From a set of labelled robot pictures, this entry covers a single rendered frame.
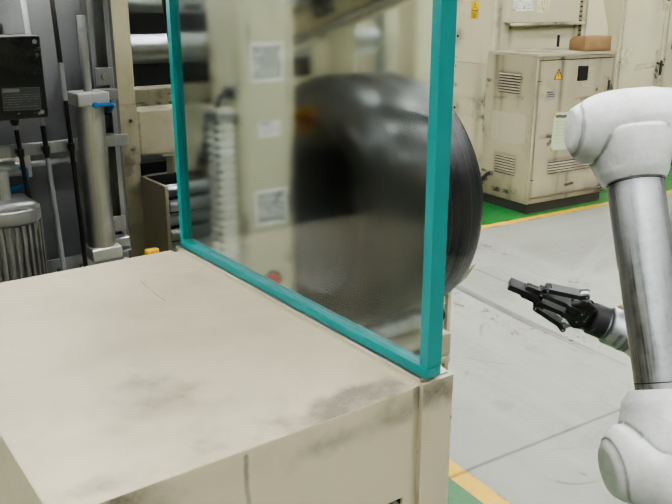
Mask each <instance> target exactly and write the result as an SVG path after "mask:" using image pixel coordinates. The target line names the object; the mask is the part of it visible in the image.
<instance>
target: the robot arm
mask: <svg viewBox="0 0 672 504"><path fill-rule="evenodd" d="M564 140H565V145H566V148H567V150H568V151H569V153H570V155H571V156H572V157H573V158H574V159H575V160H577V161H578V162H580V163H581V164H589V166H590V168H591V170H592V171H593V173H594V175H595V176H596V179H597V181H598V182H599V184H600V185H601V186H602V187H603V188H604V189H607V196H608V204H609V211H610V218H611V226H612V233H613V240H614V248H615V255H616V262H617V269H618V272H619V279H620V287H621V294H622V301H623V308H624V310H622V309H619V308H617V307H613V308H609V307H607V306H604V305H602V304H600V303H594V302H593V301H592V300H591V299H590V290H589V289H576V288H571V287H566V286H562V285H557V284H553V283H546V284H545V286H543V285H540V286H539V287H538V286H536V285H533V284H531V283H527V284H526V283H524V282H521V281H519V280H517V279H514V278H512V277H511V278H510V280H509V282H508V288H507V290H509V291H512V292H514V293H516V294H519V295H520V297H522V298H524V299H526V300H528V301H531V302H532V303H533V311H535V312H536V313H538V314H539V315H541V316H542V317H544V318H545V319H547V320H548V321H550V322H551V323H553V324H554V325H556V326H557V327H558V328H559V330H560V331H561V332H565V331H566V329H567V328H570V327H572V328H577V329H581V330H582V331H583V332H584V333H586V334H589V335H591V336H594V337H596V338H598V340H599V342H600V343H602V344H605V345H607V346H609V347H612V348H614V349H616V350H618V351H621V352H623V353H625V354H626V355H628V356H629V357H630V359H631V367H632V374H633V381H634V390H629V391H628V393H627V394H626V395H625V397H624V398H623V400H622V402H621V410H620V415H619V420H618V424H615V425H612V426H610V427H609V428H608V429H607V431H606V432H605V434H604V435H603V437H602V439H601V442H600V446H599V449H598V465H599V470H600V474H601V477H602V479H603V482H604V484H605V486H606V488H607V489H608V491H609V492H610V493H611V494H612V495H613V496H614V497H616V498H618V499H620V500H622V501H624V502H626V503H628V504H672V202H671V208H670V213H669V207H668V200H667V194H666V187H665V179H666V178H667V176H668V173H669V171H670V167H671V160H672V87H654V86H651V87H635V88H625V89H617V90H611V91H606V92H602V93H599V94H596V95H594V96H591V97H589V98H587V99H586V100H584V101H583V102H581V103H579V104H578V105H576V106H574V107H573V108H571V109H570V111H569V113H568V115H567V117H566V121H565V127H564ZM576 299H577V300H576ZM557 314H558V315H557ZM559 315H560V316H561V317H562V318H565V319H566V320H567V321H566V320H565V319H562V318H561V317H560V316H559Z"/></svg>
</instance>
